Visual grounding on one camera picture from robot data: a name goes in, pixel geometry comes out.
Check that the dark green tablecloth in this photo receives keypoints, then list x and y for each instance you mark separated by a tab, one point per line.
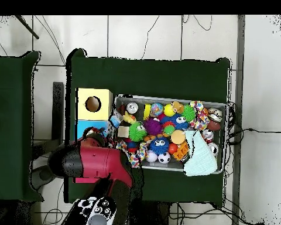
154	77

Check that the purple spiky rubber toy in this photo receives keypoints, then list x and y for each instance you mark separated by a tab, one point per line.
152	126

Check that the grey rounded base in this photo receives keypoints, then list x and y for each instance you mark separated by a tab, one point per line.
41	178

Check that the polka-dot colourful cloth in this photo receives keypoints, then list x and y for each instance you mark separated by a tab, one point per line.
137	157
200	117

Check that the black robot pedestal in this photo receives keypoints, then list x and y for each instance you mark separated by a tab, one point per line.
152	213

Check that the wooden three-hole box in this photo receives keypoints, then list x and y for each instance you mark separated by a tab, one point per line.
100	110

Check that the plain yellow ball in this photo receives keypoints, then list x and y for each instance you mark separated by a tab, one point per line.
169	110

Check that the mint waffle cloth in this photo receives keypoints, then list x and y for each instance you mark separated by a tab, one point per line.
201	154

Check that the brown teddy bear plush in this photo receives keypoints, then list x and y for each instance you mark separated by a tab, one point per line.
179	107

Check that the globe print ball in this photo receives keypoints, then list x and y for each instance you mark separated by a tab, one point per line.
157	109

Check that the silver drink can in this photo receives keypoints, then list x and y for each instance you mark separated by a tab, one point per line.
132	107

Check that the black upright stand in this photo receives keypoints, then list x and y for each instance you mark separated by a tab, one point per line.
57	105

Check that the orange plastic block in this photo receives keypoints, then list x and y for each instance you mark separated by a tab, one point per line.
181	151

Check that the clear bottle with blue label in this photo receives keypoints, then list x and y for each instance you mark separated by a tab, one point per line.
114	121

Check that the metal mesh bin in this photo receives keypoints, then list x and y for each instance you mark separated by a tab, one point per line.
142	99

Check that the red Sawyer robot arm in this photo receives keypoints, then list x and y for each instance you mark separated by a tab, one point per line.
100	161

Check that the black rod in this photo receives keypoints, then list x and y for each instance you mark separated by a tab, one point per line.
28	28

